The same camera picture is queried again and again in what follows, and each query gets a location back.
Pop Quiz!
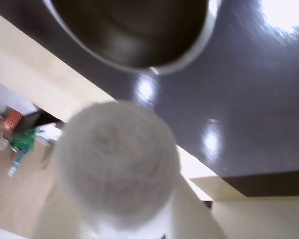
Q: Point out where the green bag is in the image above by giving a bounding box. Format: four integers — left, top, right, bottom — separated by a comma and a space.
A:
11, 127, 38, 153

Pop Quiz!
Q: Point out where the black table mat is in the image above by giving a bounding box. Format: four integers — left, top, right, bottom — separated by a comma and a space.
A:
0, 0, 299, 200

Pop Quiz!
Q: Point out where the dark furniture panel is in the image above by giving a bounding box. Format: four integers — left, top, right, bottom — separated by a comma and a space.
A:
14, 108, 67, 133

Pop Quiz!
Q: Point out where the white gauze roll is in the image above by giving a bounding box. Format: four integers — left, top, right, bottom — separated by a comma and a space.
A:
52, 100, 182, 232

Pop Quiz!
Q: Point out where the orange box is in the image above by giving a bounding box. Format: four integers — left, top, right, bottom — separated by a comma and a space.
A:
2, 109, 24, 132

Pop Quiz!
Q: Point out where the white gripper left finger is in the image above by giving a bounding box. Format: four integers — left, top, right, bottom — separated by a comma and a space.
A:
31, 188, 98, 239

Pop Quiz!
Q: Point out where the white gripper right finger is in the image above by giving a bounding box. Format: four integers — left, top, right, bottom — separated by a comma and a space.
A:
163, 171, 229, 239

